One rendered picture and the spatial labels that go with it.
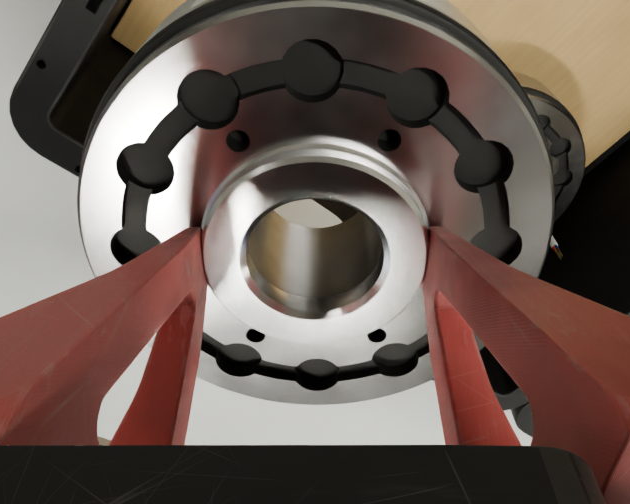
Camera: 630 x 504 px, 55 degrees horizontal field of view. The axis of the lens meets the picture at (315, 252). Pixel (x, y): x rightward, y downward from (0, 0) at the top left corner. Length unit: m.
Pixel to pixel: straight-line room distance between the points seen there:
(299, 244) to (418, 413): 0.60
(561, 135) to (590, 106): 0.04
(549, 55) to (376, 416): 0.49
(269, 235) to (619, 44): 0.27
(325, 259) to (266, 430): 0.61
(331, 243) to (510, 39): 0.22
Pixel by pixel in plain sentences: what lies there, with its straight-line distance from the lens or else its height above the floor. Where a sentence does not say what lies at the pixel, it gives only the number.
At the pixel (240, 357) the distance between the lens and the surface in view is 0.16.
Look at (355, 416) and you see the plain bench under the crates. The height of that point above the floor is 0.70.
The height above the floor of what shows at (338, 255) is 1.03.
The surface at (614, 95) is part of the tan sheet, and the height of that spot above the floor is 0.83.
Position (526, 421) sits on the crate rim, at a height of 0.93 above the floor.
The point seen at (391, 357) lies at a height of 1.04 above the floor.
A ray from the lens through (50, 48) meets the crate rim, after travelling 0.24.
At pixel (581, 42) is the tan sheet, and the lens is 0.37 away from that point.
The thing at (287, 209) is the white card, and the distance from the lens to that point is 0.31.
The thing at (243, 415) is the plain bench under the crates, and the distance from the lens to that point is 0.73.
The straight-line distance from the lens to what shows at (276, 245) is 0.15.
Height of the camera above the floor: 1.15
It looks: 53 degrees down
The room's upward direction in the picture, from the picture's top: 176 degrees clockwise
